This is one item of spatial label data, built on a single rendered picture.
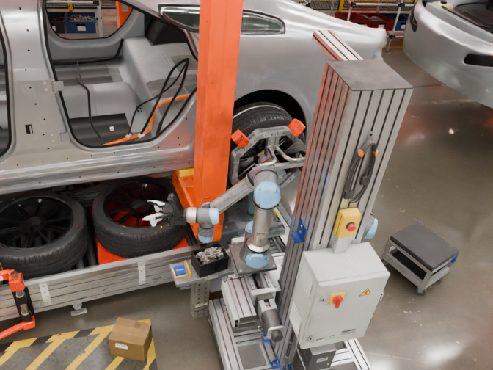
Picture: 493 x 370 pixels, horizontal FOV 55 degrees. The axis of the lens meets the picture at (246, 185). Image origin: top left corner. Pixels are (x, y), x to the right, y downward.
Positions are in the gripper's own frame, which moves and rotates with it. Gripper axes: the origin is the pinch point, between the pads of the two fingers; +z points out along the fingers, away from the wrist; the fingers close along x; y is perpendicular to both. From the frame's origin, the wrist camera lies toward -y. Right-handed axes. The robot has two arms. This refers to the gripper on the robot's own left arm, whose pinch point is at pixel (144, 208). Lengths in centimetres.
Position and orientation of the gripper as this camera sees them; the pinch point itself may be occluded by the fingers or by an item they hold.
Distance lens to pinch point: 230.8
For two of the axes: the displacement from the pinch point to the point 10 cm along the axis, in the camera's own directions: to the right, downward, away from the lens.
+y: -0.9, 8.5, 5.1
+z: -10.0, -0.6, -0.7
